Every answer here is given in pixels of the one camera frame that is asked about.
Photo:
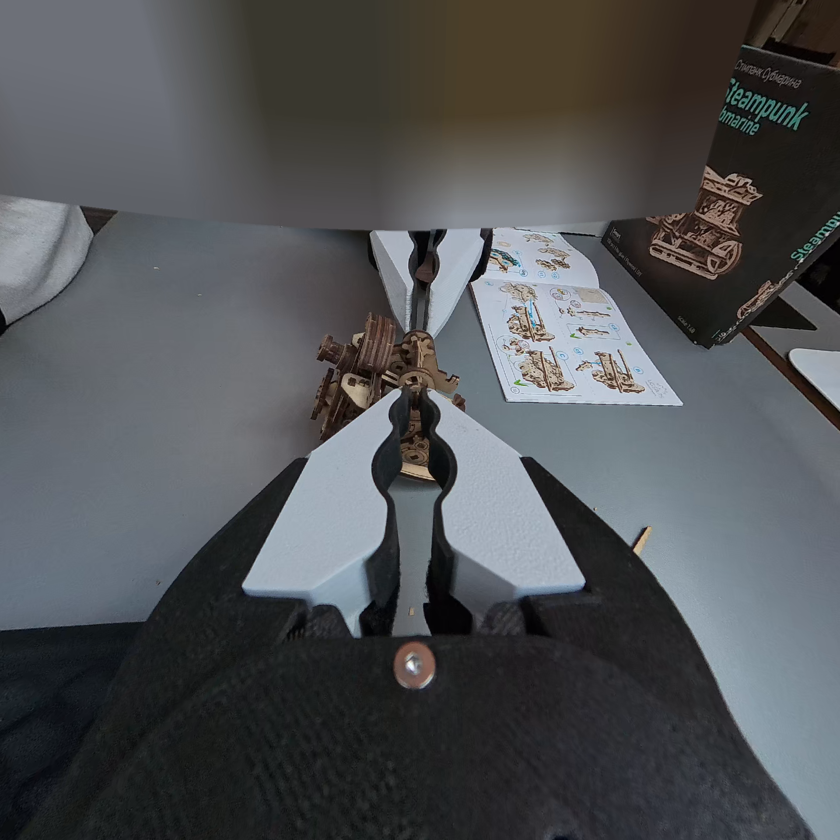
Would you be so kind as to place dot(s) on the thin wooden stick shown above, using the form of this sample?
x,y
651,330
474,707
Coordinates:
x,y
642,541

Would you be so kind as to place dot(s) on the white rounded tray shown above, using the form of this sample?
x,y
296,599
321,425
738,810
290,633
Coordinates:
x,y
820,380

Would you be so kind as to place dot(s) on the black quilted wrist rest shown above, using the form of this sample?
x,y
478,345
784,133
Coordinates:
x,y
39,722

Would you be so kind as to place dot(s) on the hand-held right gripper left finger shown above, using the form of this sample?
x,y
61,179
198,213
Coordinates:
x,y
315,525

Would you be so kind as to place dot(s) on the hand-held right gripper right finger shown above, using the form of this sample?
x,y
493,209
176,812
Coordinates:
x,y
512,525

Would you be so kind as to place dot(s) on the person's white t-shirt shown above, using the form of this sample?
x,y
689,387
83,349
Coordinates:
x,y
39,256

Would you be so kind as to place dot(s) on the dark model kit box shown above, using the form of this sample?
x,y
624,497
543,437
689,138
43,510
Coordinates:
x,y
741,197

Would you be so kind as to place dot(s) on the white instruction booklet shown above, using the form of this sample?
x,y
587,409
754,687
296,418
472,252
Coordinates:
x,y
571,341

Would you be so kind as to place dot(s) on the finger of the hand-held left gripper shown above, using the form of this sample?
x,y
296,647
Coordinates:
x,y
392,269
456,262

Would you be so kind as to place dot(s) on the wooden mechanical model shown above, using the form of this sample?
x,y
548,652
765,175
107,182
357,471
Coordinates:
x,y
361,374

